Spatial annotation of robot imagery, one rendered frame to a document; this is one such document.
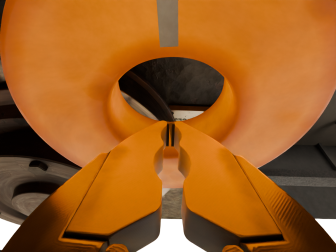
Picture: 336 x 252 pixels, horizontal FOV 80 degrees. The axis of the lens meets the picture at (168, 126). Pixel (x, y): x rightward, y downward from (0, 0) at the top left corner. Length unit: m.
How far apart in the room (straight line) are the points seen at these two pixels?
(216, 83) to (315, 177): 6.02
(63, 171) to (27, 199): 0.11
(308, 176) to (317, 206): 3.31
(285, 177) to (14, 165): 5.87
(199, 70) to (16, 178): 0.39
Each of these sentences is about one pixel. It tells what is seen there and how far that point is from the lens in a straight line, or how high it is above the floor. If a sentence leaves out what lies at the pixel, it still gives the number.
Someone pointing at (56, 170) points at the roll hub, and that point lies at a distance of 0.33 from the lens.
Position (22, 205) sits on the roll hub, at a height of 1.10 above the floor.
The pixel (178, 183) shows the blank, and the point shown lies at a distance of 0.16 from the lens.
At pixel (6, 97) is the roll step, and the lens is 0.36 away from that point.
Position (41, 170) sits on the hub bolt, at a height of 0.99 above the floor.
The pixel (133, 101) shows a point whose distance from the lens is 0.31.
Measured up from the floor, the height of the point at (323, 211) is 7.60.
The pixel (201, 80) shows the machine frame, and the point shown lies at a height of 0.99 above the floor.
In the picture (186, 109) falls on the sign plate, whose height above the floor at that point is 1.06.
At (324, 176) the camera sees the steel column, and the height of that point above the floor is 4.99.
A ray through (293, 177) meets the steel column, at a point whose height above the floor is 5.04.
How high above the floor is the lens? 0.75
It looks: 43 degrees up
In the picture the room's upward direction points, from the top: 177 degrees counter-clockwise
